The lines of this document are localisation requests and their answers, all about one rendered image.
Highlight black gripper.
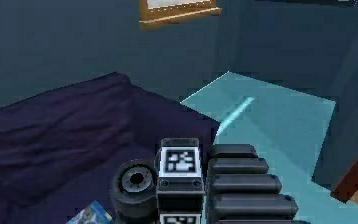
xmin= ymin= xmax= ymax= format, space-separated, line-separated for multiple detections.
xmin=108 ymin=158 xmax=160 ymax=224

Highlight gold framed wall picture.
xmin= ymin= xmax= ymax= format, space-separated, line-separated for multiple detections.
xmin=138 ymin=0 xmax=223 ymax=31

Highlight blue patterned book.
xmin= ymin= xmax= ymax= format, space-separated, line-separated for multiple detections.
xmin=66 ymin=199 xmax=115 ymax=224

